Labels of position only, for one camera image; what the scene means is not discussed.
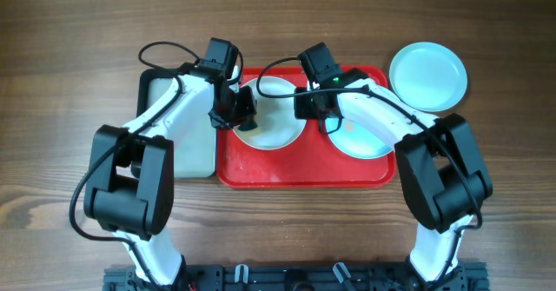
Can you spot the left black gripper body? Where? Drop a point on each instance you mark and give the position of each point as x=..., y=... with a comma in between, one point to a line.
x=245, y=109

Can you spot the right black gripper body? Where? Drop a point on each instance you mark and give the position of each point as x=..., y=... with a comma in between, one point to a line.
x=304, y=107

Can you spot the white plate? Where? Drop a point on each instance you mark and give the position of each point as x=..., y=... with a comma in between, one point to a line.
x=275, y=123

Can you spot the pale green plate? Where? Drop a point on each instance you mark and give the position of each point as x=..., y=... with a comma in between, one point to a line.
x=428, y=76

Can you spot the green and yellow sponge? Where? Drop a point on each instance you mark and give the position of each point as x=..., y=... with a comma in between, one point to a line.
x=247, y=126

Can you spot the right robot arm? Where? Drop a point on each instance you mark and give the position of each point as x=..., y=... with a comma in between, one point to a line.
x=443, y=176

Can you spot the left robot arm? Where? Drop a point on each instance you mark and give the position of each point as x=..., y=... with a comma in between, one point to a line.
x=129, y=187

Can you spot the red plastic tray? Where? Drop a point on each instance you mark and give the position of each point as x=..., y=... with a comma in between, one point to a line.
x=310, y=161

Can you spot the black tray with grey liner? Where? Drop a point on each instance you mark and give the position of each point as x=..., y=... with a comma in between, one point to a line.
x=195, y=154

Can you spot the light blue plate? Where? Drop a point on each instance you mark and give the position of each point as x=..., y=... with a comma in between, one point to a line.
x=353, y=140

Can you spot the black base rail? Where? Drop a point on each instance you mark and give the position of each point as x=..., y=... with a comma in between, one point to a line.
x=375, y=276

